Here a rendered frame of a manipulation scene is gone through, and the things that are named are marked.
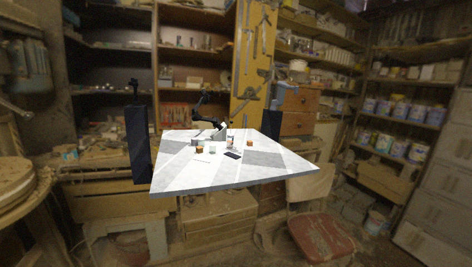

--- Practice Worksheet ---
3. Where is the french press coffee maker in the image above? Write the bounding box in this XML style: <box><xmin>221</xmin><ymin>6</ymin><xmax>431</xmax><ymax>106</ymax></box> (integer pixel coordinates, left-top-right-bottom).
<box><xmin>225</xmin><ymin>120</ymin><xmax>234</xmax><ymax>150</ymax></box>

